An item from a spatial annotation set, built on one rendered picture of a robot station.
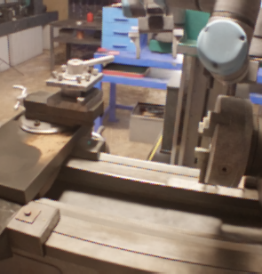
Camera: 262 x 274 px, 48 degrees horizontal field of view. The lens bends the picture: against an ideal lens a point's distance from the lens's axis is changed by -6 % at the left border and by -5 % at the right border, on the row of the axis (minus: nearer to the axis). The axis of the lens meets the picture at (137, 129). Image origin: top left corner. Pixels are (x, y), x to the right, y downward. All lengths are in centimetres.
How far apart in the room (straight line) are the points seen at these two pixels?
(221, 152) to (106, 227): 40
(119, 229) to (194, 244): 22
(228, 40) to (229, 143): 30
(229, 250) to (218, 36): 60
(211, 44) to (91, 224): 62
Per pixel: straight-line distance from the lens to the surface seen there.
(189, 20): 177
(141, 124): 297
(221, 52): 55
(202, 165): 89
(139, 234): 92
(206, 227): 113
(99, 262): 87
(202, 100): 196
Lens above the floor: 149
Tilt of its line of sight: 27 degrees down
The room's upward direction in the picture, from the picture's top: 4 degrees clockwise
